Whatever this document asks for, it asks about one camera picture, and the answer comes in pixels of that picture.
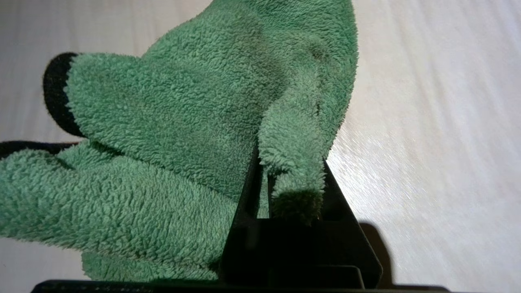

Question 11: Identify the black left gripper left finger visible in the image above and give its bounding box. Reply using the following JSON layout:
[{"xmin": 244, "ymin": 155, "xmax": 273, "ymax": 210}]
[{"xmin": 220, "ymin": 153, "xmax": 298, "ymax": 285}]

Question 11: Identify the green microfibre cloth black edge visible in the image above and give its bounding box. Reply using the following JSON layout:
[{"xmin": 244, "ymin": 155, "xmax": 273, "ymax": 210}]
[{"xmin": 0, "ymin": 0, "xmax": 359, "ymax": 284}]

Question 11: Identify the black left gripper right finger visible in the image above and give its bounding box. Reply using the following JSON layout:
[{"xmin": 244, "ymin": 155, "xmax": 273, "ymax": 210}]
[{"xmin": 297, "ymin": 160, "xmax": 383, "ymax": 288}]

